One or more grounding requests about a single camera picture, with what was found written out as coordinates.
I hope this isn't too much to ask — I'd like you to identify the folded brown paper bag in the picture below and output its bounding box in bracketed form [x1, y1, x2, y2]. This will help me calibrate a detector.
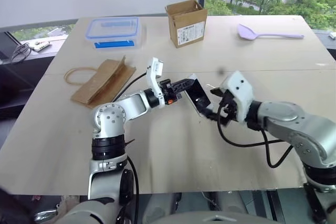
[64, 55, 137, 110]

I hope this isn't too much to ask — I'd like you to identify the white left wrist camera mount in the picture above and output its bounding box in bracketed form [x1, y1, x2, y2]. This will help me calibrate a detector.
[145, 57, 165, 107]

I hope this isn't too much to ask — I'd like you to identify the white smartphone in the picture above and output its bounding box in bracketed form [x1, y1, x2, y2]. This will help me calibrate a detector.
[184, 73, 214, 118]
[194, 83, 224, 120]

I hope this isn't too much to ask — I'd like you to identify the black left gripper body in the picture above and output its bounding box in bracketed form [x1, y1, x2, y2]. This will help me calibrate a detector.
[157, 79, 182, 106]

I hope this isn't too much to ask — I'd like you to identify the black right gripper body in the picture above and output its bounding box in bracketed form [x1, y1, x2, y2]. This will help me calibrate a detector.
[217, 91, 240, 127]

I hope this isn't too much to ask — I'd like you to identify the open cardboard box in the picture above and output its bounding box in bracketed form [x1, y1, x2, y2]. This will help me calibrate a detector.
[164, 0, 208, 49]

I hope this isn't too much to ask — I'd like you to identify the black coiled cable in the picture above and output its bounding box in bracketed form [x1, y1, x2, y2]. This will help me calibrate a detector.
[9, 42, 32, 65]

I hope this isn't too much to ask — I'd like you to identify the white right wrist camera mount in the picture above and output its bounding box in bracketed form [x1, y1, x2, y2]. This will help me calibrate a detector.
[219, 70, 255, 124]

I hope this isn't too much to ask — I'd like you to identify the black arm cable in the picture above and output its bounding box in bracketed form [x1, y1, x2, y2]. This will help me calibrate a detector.
[216, 102, 294, 168]
[112, 72, 148, 224]

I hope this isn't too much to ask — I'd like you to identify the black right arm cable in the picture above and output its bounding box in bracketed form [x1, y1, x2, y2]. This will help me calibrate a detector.
[216, 102, 294, 168]

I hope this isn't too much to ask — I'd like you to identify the purple plastic rice spoon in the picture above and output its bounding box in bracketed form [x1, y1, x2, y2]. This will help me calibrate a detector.
[237, 23, 305, 42]

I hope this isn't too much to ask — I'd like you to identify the clear container with blue lid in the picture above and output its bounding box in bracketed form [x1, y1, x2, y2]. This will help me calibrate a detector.
[84, 17, 143, 51]

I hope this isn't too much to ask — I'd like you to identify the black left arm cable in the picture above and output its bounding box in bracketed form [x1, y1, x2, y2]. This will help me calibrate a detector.
[112, 72, 148, 224]

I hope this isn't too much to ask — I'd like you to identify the small white electronic device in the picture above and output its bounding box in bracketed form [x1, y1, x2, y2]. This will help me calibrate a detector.
[28, 40, 52, 52]

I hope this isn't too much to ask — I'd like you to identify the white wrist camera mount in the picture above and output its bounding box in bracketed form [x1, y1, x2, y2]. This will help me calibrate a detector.
[219, 70, 255, 124]
[145, 57, 165, 107]

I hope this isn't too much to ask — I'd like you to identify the grey robot chest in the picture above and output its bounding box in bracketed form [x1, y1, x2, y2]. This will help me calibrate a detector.
[146, 209, 263, 224]

